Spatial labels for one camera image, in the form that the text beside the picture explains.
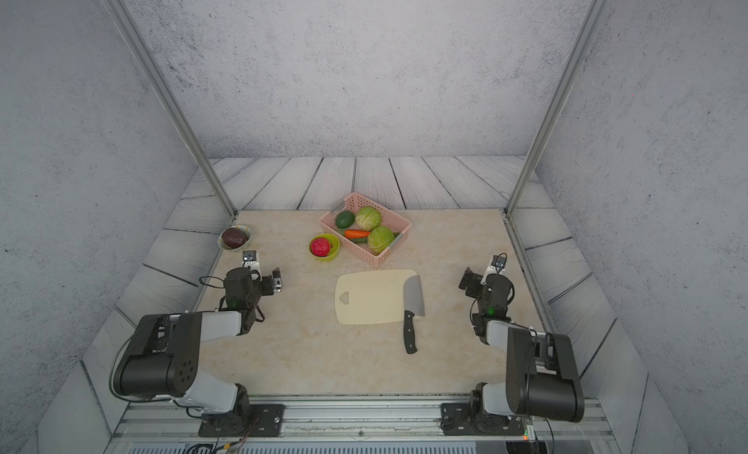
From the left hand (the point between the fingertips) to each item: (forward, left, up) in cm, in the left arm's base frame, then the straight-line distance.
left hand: (266, 268), depth 94 cm
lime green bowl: (+10, -20, -5) cm, 23 cm away
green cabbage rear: (+22, -32, -1) cm, 39 cm away
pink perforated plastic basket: (+19, -44, -1) cm, 48 cm away
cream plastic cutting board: (-6, -33, -9) cm, 35 cm away
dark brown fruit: (+15, +16, -2) cm, 22 cm away
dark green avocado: (+25, -23, -4) cm, 34 cm away
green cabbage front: (+11, -37, +1) cm, 38 cm away
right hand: (-4, -69, +3) cm, 69 cm away
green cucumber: (+16, -29, -6) cm, 34 cm away
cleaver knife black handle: (-20, -45, -6) cm, 49 cm away
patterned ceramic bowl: (+15, +12, -4) cm, 19 cm away
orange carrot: (+19, -27, -5) cm, 34 cm away
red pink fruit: (+10, -15, -2) cm, 19 cm away
